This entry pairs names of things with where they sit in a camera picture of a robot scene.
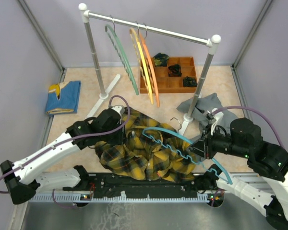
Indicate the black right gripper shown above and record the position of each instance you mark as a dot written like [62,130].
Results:
[203,147]

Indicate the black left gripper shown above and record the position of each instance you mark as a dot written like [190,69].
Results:
[120,138]

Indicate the blue hanger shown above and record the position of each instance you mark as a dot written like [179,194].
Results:
[181,161]

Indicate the yellow plaid shirt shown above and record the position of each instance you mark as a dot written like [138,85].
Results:
[135,158]

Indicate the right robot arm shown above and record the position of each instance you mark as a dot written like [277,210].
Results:
[269,161]

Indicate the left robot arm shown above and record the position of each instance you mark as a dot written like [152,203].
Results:
[27,177]

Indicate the grey shirt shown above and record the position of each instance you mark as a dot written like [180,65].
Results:
[209,104]

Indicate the green hanger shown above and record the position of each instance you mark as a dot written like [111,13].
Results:
[111,32]

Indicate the orange hanger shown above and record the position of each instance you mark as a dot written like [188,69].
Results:
[151,70]

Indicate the yellow hanger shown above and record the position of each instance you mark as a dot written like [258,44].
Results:
[142,62]

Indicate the blue folded cloth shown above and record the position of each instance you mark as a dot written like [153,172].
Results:
[63,98]

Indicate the dark rolled sock right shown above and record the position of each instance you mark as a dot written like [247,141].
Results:
[189,82]

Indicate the dark rolled sock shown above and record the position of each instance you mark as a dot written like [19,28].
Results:
[174,71]
[189,82]

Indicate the wooden compartment tray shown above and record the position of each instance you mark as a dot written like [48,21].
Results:
[168,84]

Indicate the camouflage rolled sock top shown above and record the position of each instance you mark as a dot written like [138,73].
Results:
[161,60]

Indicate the dark rolled sock middle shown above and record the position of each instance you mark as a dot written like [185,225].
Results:
[174,71]

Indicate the white metal clothes rack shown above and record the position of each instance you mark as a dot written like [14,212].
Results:
[212,44]

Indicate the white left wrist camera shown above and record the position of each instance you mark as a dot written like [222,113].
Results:
[119,109]

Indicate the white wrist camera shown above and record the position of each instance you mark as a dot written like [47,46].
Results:
[119,109]
[214,119]

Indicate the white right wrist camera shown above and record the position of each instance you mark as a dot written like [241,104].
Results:
[214,119]

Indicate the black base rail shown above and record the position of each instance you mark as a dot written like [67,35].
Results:
[111,185]

